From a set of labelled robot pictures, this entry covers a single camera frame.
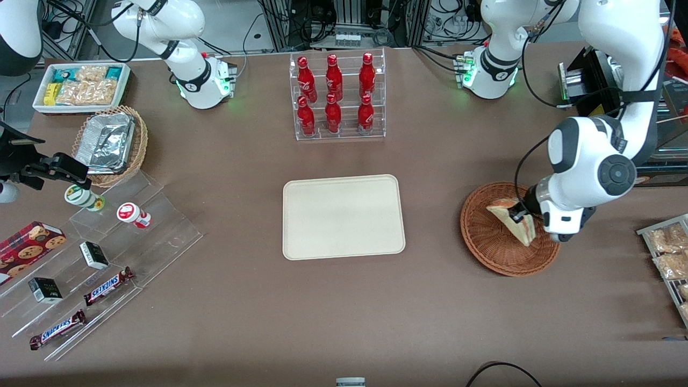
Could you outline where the red cookie box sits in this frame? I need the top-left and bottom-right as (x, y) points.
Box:
(0, 221), (68, 285)

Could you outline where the beige rectangular tray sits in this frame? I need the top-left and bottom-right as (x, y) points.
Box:
(283, 174), (406, 261)

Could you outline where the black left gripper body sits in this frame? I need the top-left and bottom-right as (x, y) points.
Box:
(524, 184), (543, 218)

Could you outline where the small black box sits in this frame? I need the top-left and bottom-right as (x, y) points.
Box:
(28, 277), (63, 304)
(80, 241), (109, 270)

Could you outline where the clear rice cracker bag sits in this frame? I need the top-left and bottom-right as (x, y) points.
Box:
(75, 66), (108, 83)
(56, 80), (117, 106)

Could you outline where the red cola bottle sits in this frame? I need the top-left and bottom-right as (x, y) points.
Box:
(297, 96), (316, 137)
(297, 56), (318, 104)
(325, 93), (342, 134)
(326, 54), (343, 102)
(359, 52), (376, 99)
(357, 94), (375, 135)

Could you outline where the snickers bar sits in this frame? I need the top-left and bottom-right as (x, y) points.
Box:
(30, 310), (87, 350)
(83, 267), (135, 307)

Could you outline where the silver foil container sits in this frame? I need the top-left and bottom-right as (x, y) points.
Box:
(75, 113), (135, 174)

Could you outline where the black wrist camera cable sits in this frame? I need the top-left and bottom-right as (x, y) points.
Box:
(514, 135), (551, 202)

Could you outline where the triangular sandwich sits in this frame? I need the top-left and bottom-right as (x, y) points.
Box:
(486, 198), (536, 248)

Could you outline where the clear acrylic bottle rack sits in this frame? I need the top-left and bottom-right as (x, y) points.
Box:
(289, 47), (386, 142)

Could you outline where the white rectangular snack bin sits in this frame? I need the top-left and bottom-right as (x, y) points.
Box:
(32, 63), (131, 115)

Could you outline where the round brown wicker basket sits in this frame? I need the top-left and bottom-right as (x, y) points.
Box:
(460, 182), (561, 277)

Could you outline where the light wicker basket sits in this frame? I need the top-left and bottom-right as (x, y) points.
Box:
(71, 105), (148, 188)

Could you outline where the red lid yogurt bottle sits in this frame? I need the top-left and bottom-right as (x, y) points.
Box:
(117, 203), (152, 229)

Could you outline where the black food warmer machine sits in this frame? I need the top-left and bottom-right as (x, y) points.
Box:
(559, 46), (688, 188)

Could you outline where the black floor cable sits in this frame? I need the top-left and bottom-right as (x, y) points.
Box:
(465, 361), (543, 387)

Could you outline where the aluminium equipment rack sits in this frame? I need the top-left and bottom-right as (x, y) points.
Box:
(258, 0), (433, 53)

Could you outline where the clear acrylic stepped stand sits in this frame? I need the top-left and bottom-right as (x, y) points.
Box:
(0, 171), (204, 362)

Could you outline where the red orange food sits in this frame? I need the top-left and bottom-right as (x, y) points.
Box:
(669, 26), (688, 64)

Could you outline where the grey wire rack tray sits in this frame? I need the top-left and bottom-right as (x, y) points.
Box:
(637, 214), (688, 328)

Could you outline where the steel pan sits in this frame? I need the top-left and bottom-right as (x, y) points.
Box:
(606, 54), (625, 93)

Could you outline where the green lid yogurt bottle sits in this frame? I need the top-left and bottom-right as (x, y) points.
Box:
(64, 184), (105, 212)

